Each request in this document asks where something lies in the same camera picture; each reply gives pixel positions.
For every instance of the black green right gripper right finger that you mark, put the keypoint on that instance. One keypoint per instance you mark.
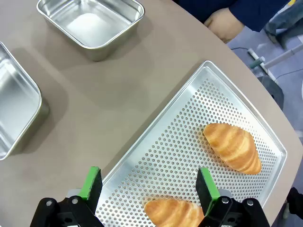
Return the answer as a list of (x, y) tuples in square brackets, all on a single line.
[(208, 189)]

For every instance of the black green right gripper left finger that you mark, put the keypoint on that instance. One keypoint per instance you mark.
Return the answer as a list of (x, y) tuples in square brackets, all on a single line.
[(91, 186)]

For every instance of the golden croissant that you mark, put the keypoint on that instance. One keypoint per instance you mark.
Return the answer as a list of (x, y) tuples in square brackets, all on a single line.
[(170, 212), (233, 147)]

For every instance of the person's left forearm navy sleeve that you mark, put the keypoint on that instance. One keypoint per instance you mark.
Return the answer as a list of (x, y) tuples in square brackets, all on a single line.
[(260, 14)]

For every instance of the steel container with lid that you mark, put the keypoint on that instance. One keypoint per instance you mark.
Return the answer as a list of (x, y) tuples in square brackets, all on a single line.
[(14, 106)]

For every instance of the steel container without lid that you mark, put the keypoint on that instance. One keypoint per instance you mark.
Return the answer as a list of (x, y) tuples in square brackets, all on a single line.
[(90, 28)]

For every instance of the person's left hand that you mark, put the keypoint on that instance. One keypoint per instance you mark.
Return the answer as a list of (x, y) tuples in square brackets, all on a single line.
[(225, 26)]

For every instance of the perforated aluminium baking tray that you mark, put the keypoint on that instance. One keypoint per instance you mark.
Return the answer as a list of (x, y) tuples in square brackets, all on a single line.
[(177, 142)]

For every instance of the black floor base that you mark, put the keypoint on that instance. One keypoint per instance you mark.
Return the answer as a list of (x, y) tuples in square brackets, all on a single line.
[(273, 91)]

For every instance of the person in navy jacket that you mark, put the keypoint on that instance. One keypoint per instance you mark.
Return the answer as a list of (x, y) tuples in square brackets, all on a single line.
[(196, 8)]

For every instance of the white metal tube frame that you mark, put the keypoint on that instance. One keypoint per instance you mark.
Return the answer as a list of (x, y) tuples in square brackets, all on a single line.
[(279, 58)]

